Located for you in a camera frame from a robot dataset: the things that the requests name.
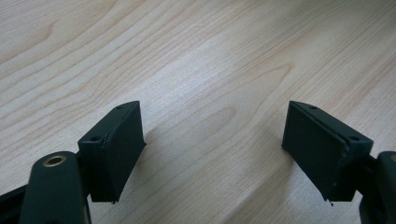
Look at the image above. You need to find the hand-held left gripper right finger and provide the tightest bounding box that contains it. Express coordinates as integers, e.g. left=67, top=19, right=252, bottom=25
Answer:
left=281, top=100, right=375, bottom=207

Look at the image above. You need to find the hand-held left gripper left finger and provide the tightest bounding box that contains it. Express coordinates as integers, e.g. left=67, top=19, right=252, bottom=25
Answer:
left=77, top=100, right=148, bottom=204

